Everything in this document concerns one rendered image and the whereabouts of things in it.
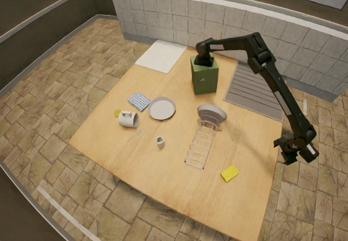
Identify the white rectangular mat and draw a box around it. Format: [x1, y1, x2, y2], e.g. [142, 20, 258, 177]
[134, 39, 188, 74]

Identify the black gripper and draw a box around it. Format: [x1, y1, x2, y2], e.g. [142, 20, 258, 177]
[273, 136, 298, 165]

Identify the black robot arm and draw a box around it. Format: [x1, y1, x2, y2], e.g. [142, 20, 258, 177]
[194, 32, 320, 163]

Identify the white round plate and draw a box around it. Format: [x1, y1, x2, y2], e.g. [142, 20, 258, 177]
[148, 97, 176, 120]

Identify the white tiled wall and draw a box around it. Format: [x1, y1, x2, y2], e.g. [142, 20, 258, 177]
[113, 0, 348, 102]

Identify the yellow sponge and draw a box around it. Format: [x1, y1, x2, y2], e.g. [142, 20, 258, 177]
[220, 165, 239, 182]

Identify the grey ribbed sink drainboard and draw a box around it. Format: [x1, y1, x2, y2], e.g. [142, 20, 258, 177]
[224, 60, 284, 122]

